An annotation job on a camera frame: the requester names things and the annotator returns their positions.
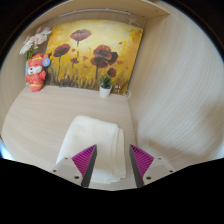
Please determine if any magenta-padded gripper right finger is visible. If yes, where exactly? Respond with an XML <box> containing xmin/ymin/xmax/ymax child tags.
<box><xmin>129</xmin><ymin>144</ymin><xmax>176</xmax><ymax>188</ymax></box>

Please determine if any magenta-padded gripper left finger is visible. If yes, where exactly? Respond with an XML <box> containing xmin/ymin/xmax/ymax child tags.
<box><xmin>51</xmin><ymin>144</ymin><xmax>98</xmax><ymax>188</ymax></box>

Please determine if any white towel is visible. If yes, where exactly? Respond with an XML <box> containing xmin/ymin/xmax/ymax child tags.
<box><xmin>54</xmin><ymin>115</ymin><xmax>128</xmax><ymax>185</ymax></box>

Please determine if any small potted plant white pot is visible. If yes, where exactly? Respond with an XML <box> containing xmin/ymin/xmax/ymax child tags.
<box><xmin>98</xmin><ymin>73</ymin><xmax>114</xmax><ymax>99</ymax></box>

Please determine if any red plush toy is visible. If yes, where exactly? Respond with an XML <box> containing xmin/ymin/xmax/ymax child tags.
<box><xmin>24</xmin><ymin>53</ymin><xmax>52</xmax><ymax>93</ymax></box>

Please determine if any light blue vase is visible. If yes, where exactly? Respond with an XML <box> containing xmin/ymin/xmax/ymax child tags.
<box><xmin>25</xmin><ymin>59</ymin><xmax>32</xmax><ymax>86</ymax></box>

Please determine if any yellow poppy flower painting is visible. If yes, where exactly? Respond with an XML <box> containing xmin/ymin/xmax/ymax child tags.
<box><xmin>44</xmin><ymin>19</ymin><xmax>144</xmax><ymax>96</ymax></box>

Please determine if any pink and white flower bouquet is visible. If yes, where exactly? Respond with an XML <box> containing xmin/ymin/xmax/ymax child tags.
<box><xmin>18</xmin><ymin>25</ymin><xmax>53</xmax><ymax>61</ymax></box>

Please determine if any white light bar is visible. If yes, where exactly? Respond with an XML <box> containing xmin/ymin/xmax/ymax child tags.
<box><xmin>59</xmin><ymin>8</ymin><xmax>133</xmax><ymax>18</ymax></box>

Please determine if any white cable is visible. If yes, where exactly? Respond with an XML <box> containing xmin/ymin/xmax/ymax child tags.
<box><xmin>123</xmin><ymin>88</ymin><xmax>133</xmax><ymax>101</ymax></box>

